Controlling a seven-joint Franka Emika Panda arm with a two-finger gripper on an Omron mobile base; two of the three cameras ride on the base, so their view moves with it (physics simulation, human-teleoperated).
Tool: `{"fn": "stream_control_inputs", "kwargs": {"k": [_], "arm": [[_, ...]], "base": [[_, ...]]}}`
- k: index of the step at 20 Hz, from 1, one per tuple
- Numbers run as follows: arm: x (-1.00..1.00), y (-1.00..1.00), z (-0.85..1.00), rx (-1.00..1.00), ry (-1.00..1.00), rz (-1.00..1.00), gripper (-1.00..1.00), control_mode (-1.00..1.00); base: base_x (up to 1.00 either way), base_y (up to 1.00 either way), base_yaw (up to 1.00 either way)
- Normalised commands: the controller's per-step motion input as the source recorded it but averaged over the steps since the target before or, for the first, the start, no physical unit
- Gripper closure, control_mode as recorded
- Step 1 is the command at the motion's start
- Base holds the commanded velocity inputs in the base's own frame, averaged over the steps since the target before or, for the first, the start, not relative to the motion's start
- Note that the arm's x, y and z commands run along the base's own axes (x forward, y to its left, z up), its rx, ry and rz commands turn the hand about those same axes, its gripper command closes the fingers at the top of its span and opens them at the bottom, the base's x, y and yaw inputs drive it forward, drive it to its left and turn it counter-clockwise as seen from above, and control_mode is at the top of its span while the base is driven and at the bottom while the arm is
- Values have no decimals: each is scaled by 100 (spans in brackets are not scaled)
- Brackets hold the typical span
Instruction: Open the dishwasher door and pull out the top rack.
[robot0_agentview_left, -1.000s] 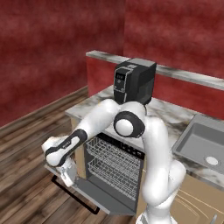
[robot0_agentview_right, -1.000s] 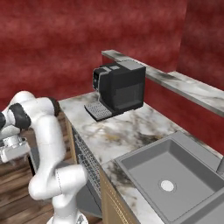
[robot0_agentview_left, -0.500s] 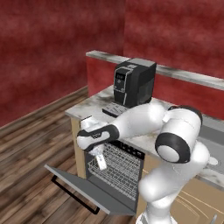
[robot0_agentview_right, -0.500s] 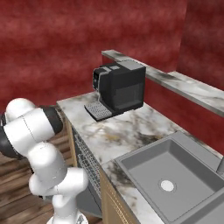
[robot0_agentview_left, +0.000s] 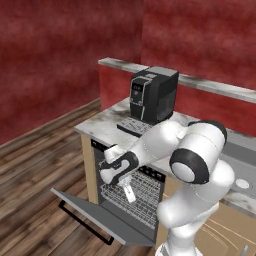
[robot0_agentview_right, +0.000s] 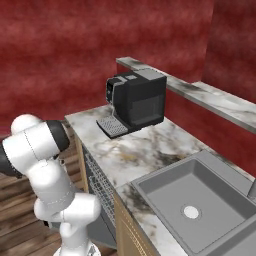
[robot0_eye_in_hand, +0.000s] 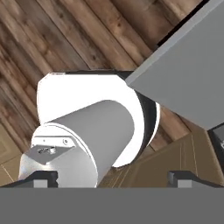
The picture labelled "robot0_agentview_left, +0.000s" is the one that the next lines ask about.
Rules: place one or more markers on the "grey dishwasher door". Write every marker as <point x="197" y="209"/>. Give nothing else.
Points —
<point x="100" y="213"/>

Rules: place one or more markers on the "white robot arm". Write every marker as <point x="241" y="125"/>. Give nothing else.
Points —
<point x="200" y="150"/>

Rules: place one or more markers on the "light wood side panel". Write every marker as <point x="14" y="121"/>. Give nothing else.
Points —
<point x="88" y="166"/>

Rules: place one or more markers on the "dishwasher with black control strip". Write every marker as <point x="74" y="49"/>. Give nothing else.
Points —
<point x="151" y="173"/>

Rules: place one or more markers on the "light wood cupboard door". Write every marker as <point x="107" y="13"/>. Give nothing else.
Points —
<point x="230" y="233"/>

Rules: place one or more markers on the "black coffee machine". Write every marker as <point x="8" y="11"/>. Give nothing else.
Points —
<point x="156" y="96"/>

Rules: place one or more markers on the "grey steel sink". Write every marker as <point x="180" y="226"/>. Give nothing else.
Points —
<point x="241" y="160"/>

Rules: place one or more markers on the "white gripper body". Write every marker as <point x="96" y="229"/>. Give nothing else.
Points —
<point x="129" y="193"/>

